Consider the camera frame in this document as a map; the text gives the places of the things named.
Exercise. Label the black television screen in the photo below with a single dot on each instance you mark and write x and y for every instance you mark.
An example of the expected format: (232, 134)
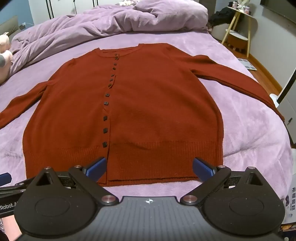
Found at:
(282, 5)

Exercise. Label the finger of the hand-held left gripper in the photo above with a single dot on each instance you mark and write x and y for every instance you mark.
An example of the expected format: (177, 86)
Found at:
(5, 177)

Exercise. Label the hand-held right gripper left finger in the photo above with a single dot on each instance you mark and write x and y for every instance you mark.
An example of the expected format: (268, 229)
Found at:
(97, 167)

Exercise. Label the pink plush toy grey feet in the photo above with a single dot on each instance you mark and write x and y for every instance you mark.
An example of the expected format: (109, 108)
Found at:
(5, 60)

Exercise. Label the white floral plush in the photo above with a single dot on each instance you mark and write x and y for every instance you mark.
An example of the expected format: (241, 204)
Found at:
(126, 2)

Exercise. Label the printed cardboard box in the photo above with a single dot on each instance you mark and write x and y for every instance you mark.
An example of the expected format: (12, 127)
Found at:
(291, 204)

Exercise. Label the pink table ornaments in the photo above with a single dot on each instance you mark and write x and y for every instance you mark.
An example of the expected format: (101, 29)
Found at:
(241, 6)

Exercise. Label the black bag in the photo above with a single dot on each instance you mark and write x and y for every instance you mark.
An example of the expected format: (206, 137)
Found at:
(223, 17)

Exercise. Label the white standing appliance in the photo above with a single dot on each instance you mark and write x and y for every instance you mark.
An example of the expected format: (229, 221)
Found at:
(275, 98)

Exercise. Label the white wardrobe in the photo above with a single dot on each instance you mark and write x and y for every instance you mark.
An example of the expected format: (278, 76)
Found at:
(57, 7)

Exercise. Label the bathroom scale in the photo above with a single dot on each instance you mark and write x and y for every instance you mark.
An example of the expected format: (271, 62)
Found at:
(247, 64)

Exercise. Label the round wooden footstool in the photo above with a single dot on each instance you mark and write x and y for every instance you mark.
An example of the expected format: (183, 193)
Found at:
(237, 41)

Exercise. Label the purple duvet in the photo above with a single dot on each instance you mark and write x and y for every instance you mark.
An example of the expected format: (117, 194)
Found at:
(69, 34)

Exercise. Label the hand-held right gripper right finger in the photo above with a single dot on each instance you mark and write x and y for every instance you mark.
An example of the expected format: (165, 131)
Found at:
(203, 167)

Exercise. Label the red knit cardigan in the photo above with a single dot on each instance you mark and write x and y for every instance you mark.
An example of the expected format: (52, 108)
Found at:
(150, 104)

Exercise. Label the side table yellow legs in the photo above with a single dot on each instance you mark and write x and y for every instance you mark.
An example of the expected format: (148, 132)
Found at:
(235, 14)

